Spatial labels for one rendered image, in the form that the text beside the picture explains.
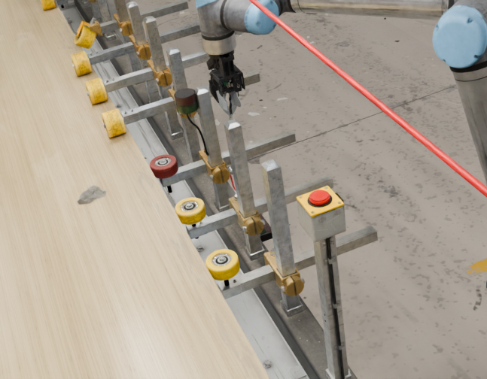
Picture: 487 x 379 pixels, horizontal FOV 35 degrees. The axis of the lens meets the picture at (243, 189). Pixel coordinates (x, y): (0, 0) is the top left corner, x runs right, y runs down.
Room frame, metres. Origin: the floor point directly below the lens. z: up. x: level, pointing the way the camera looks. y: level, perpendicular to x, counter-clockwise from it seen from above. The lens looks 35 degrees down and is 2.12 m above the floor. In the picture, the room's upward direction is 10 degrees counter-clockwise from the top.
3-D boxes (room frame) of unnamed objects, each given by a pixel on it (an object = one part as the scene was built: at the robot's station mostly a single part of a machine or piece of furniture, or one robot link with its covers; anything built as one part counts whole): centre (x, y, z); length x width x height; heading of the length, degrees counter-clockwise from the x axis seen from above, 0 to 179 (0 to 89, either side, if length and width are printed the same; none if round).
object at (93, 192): (1.82, 0.43, 0.91); 0.09 x 0.07 x 0.02; 118
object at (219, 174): (1.94, 0.07, 0.85); 0.13 x 0.06 x 0.05; 16
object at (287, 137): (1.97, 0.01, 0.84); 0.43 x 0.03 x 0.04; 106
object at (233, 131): (1.68, 0.00, 0.90); 0.03 x 0.03 x 0.48; 16
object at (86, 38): (2.87, 0.50, 0.93); 0.09 x 0.08 x 0.09; 106
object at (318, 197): (1.19, -0.14, 1.22); 0.04 x 0.04 x 0.02
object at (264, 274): (1.49, -0.11, 0.81); 0.43 x 0.03 x 0.04; 106
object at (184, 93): (1.91, 0.11, 1.01); 0.06 x 0.06 x 0.22; 16
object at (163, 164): (1.92, 0.22, 0.85); 0.08 x 0.08 x 0.11
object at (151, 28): (2.40, 0.20, 0.92); 0.03 x 0.03 x 0.48; 16
